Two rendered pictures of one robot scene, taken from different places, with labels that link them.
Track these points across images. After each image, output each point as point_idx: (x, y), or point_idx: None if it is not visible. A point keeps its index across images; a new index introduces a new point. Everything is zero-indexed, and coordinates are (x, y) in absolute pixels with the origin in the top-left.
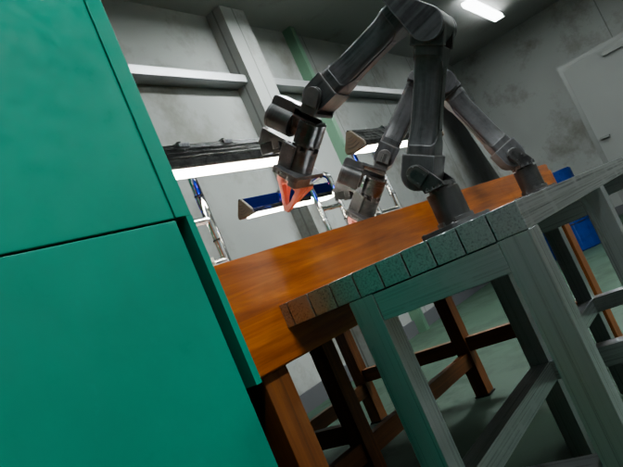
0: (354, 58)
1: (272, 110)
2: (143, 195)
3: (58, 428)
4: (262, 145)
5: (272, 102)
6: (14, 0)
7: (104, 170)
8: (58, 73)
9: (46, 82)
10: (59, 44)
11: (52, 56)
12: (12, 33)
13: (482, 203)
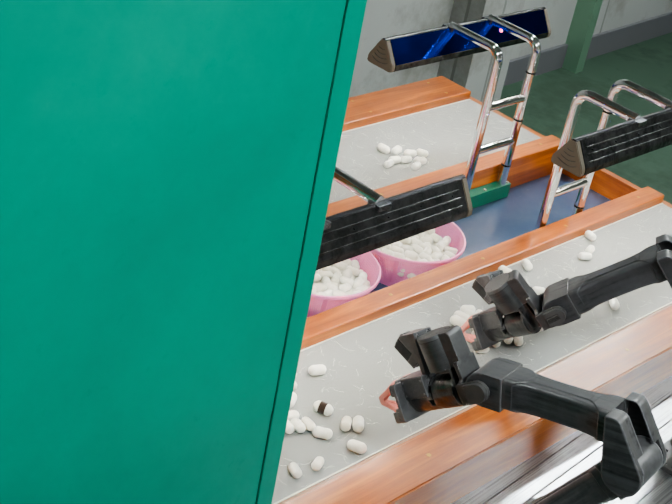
0: (543, 407)
1: (431, 345)
2: None
3: None
4: (401, 343)
5: (439, 334)
6: (208, 415)
7: None
8: (212, 476)
9: (196, 492)
10: (228, 444)
11: (215, 460)
12: (190, 454)
13: (637, 383)
